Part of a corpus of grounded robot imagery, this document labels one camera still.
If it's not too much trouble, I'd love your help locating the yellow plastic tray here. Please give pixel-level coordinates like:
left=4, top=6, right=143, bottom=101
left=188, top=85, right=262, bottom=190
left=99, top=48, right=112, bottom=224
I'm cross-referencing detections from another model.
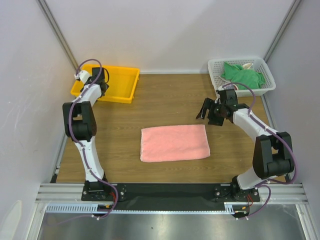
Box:
left=70, top=63, right=141, bottom=104

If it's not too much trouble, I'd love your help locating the green towel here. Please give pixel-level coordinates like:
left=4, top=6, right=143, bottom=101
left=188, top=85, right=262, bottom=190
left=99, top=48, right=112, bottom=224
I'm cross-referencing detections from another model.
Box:
left=220, top=62, right=266, bottom=90

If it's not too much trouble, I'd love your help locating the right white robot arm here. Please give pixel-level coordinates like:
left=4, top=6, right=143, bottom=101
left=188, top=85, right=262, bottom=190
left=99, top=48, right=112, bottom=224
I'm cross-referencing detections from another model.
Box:
left=196, top=89, right=295, bottom=201

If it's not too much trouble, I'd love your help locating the aluminium frame rail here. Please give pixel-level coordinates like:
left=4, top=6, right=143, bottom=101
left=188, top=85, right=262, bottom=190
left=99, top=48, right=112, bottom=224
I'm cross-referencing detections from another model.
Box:
left=35, top=183, right=309, bottom=205

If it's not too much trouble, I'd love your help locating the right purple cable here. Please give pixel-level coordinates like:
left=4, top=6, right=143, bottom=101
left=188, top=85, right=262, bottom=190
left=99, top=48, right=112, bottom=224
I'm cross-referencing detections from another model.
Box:
left=221, top=83, right=298, bottom=221

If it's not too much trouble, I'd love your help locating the white plastic basket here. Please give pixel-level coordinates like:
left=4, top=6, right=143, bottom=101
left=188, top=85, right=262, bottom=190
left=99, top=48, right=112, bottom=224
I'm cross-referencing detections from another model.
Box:
left=207, top=57, right=276, bottom=97

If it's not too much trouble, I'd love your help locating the patterned white cloth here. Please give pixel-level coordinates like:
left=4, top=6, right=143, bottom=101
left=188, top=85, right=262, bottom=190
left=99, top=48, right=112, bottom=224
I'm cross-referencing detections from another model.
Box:
left=218, top=76, right=239, bottom=91

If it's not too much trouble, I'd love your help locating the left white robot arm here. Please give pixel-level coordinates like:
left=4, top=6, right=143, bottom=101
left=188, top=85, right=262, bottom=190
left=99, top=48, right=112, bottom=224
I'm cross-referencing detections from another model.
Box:
left=62, top=67, right=111, bottom=201

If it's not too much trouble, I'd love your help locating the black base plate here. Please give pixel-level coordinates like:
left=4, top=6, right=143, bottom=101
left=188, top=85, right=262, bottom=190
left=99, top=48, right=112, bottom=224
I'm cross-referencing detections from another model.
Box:
left=81, top=181, right=260, bottom=212

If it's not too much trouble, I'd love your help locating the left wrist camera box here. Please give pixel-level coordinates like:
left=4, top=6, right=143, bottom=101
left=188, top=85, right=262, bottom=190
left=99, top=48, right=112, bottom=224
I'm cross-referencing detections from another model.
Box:
left=74, top=70, right=92, bottom=84

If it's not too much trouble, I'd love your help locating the pink towel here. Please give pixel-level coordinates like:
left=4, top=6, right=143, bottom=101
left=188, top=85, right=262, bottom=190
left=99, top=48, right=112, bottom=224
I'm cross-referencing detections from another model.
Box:
left=140, top=124, right=211, bottom=163

